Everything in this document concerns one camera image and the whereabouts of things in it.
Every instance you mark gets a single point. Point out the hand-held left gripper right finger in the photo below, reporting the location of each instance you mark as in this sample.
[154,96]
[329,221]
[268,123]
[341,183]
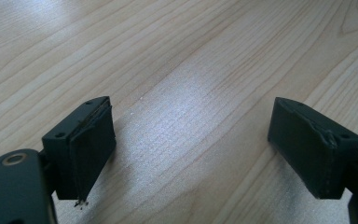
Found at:
[310,146]

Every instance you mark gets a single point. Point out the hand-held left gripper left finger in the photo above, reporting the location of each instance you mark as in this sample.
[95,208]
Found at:
[84,146]

